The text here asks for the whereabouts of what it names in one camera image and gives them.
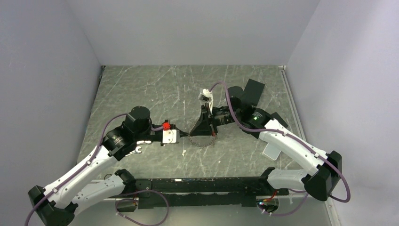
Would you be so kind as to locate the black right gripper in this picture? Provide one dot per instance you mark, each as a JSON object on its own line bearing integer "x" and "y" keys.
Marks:
{"x": 204, "y": 126}

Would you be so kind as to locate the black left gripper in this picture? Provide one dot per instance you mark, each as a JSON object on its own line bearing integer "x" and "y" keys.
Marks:
{"x": 182, "y": 133}

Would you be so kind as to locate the steel ring disc with keyrings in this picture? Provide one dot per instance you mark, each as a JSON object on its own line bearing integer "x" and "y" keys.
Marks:
{"x": 202, "y": 140}

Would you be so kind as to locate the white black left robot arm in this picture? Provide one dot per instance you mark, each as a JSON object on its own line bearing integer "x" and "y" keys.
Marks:
{"x": 58, "y": 203}

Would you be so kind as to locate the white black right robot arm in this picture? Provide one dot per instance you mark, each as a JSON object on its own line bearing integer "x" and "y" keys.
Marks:
{"x": 321, "y": 173}

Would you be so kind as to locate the large silver wrench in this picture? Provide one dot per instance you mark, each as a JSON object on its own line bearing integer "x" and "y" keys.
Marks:
{"x": 143, "y": 142}

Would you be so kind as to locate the small silver wrench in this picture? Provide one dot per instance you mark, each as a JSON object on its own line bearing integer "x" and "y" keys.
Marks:
{"x": 136, "y": 151}

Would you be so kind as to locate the black square plate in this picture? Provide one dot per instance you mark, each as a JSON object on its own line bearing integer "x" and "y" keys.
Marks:
{"x": 252, "y": 92}

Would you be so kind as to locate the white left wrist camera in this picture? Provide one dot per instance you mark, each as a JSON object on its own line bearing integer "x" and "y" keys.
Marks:
{"x": 170, "y": 133}

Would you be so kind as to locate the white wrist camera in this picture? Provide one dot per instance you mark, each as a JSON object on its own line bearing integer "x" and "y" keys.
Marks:
{"x": 170, "y": 133}
{"x": 206, "y": 95}

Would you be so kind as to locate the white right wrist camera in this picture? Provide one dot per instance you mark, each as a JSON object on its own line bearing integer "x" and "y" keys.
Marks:
{"x": 206, "y": 95}

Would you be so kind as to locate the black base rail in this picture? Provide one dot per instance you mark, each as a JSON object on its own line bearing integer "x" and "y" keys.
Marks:
{"x": 182, "y": 192}

